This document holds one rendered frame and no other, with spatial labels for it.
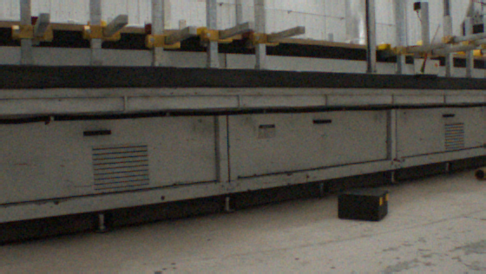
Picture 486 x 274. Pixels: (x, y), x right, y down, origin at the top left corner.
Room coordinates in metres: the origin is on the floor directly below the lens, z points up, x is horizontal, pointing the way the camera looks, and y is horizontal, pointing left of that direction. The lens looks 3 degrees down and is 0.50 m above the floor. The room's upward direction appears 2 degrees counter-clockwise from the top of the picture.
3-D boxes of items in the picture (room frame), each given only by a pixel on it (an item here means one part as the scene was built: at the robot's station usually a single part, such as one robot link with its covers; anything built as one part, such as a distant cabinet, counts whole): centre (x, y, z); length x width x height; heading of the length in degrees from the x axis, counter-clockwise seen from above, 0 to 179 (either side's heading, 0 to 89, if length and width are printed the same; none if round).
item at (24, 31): (1.50, 0.72, 0.82); 0.14 x 0.06 x 0.05; 120
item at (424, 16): (2.62, -1.20, 0.93); 0.04 x 0.04 x 0.48; 30
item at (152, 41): (1.75, 0.29, 0.81); 0.14 x 0.06 x 0.05; 120
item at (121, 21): (1.60, 0.47, 0.83); 0.43 x 0.03 x 0.04; 30
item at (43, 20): (1.47, 0.69, 0.82); 0.43 x 0.03 x 0.04; 30
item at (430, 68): (2.58, -1.19, 0.75); 0.26 x 0.01 x 0.10; 120
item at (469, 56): (2.87, -1.64, 0.88); 0.04 x 0.04 x 0.48; 30
